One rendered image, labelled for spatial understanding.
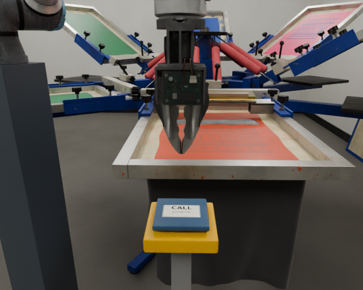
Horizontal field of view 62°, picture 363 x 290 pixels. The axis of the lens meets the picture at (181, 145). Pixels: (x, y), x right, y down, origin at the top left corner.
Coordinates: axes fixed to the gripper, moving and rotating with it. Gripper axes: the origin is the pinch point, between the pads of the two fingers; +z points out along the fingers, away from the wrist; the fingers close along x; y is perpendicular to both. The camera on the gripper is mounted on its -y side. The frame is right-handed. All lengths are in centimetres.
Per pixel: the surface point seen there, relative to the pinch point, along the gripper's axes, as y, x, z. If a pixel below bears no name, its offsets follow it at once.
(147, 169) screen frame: -17.3, -8.7, 12.4
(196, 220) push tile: 2.8, 2.8, 13.3
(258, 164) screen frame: -17.9, 18.2, 11.3
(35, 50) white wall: -490, -262, 0
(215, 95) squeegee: -76, 13, 5
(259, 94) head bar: -99, 36, 8
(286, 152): -35.5, 30.6, 14.8
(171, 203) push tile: -2.9, -2.1, 13.3
